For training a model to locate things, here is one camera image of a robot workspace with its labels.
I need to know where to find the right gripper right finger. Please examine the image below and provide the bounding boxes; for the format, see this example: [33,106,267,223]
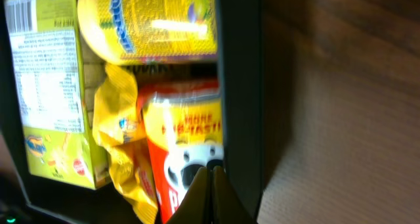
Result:
[211,166,257,224]

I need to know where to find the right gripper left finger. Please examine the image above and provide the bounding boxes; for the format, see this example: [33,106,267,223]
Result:
[167,168,209,224]

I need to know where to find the red Pringles can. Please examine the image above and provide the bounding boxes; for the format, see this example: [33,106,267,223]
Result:
[137,79,224,223]

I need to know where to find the yellow candy wrapper pack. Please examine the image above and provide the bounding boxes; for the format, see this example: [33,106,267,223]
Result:
[93,63,158,223]

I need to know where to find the black gift box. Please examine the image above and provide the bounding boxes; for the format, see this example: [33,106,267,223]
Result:
[1,0,264,223]

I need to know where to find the green snack carton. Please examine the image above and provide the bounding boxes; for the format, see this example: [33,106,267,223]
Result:
[4,0,110,190]

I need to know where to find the yellow Mentos bottle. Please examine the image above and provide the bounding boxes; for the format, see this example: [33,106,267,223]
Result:
[77,0,217,65]

